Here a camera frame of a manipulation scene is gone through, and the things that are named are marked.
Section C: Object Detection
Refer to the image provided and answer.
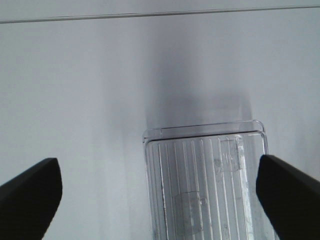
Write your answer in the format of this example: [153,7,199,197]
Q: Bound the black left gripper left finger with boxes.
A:
[0,158,62,240]

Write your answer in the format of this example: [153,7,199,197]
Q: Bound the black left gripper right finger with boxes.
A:
[255,154,320,240]

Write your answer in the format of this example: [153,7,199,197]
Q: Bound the left clear plastic tray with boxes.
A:
[142,120,278,240]

